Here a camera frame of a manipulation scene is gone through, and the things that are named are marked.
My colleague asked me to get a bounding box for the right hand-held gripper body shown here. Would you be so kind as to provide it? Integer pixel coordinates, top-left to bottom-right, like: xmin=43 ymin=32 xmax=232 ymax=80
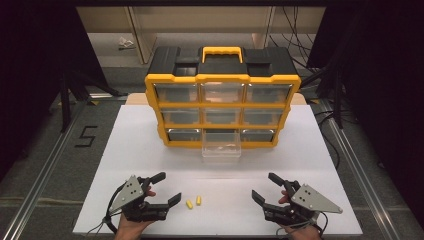
xmin=262 ymin=180 xmax=344 ymax=227

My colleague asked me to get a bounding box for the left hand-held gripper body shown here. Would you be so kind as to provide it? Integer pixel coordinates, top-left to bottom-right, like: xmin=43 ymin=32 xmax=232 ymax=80
xmin=108 ymin=174 xmax=169 ymax=223

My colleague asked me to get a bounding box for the clear plastic drawer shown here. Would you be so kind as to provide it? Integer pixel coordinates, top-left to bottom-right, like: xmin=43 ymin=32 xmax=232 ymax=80
xmin=201 ymin=129 xmax=242 ymax=159

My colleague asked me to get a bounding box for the person's right hand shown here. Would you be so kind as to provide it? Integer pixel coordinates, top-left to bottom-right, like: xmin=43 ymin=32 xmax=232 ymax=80
xmin=278 ymin=189 xmax=323 ymax=240

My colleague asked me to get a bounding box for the person's left hand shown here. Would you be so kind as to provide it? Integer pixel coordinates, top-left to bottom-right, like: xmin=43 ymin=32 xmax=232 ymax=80
xmin=114 ymin=187 xmax=157 ymax=240

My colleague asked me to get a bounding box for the black metal stand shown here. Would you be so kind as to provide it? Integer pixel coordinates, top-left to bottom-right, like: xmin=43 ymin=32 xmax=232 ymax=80
xmin=300 ymin=64 xmax=345 ymax=130
xmin=59 ymin=68 xmax=129 ymax=134

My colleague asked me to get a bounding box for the yellow and black organizer box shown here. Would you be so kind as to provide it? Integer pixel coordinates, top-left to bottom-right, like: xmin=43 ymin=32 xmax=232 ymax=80
xmin=144 ymin=45 xmax=302 ymax=150

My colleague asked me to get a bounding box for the crumpled white paper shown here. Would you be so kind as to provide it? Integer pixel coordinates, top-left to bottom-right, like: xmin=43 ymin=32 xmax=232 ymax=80
xmin=117 ymin=36 xmax=137 ymax=51

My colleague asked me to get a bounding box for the beige wooden shelf unit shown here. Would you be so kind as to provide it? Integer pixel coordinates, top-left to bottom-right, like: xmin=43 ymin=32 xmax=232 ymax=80
xmin=75 ymin=6 xmax=327 ymax=66

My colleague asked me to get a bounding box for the left hand-held gripper cable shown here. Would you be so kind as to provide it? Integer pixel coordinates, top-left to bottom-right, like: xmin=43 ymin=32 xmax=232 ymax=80
xmin=86 ymin=181 xmax=129 ymax=235

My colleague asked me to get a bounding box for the hand-held gripper cable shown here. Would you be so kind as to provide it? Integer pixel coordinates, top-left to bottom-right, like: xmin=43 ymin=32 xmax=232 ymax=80
xmin=86 ymin=181 xmax=129 ymax=235
xmin=275 ymin=211 xmax=330 ymax=238

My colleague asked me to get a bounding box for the right hand-held gripper cable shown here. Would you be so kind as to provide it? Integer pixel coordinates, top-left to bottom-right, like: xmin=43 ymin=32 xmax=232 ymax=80
xmin=275 ymin=211 xmax=330 ymax=238

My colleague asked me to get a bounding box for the metal floor rail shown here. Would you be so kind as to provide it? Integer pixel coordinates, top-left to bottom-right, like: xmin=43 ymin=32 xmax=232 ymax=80
xmin=0 ymin=99 xmax=88 ymax=240
xmin=319 ymin=99 xmax=398 ymax=240

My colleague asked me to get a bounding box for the black floor cable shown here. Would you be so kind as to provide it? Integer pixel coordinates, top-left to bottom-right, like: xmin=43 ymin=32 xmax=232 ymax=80
xmin=312 ymin=109 xmax=359 ymax=172

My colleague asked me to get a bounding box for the bundle of black cables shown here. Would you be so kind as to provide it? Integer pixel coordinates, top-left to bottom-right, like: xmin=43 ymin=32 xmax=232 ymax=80
xmin=268 ymin=6 xmax=323 ymax=73

